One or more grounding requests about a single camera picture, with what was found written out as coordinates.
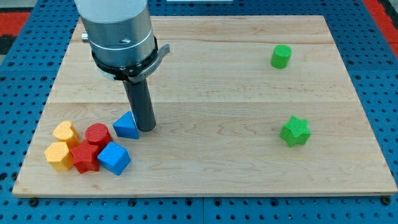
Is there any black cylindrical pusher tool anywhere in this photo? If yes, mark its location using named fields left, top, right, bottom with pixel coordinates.
left=123, top=80, right=156, bottom=132

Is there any green star block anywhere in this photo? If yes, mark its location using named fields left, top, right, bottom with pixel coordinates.
left=279, top=115, right=312, bottom=147

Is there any blue cube block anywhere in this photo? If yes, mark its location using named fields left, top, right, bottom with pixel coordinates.
left=97, top=142, right=131, bottom=175

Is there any red circle block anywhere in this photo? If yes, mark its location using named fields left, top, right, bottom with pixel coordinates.
left=85, top=123, right=113, bottom=149

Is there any blue triangle block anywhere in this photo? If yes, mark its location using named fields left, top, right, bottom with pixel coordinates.
left=113, top=111, right=139, bottom=139

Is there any yellow heart block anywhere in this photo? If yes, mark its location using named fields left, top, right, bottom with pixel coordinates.
left=52, top=120, right=80, bottom=148

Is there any light wooden board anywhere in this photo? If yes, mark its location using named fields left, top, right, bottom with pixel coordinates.
left=12, top=16, right=397, bottom=198

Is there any yellow hexagon block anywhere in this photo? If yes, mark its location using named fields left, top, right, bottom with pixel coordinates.
left=44, top=142, right=73, bottom=172

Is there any green cylinder block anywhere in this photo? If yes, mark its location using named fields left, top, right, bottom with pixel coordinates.
left=271, top=45, right=292, bottom=69

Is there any red star block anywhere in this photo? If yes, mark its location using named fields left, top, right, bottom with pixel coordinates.
left=70, top=139, right=101, bottom=174

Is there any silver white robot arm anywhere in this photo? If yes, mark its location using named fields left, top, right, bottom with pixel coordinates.
left=75, top=0, right=170, bottom=132

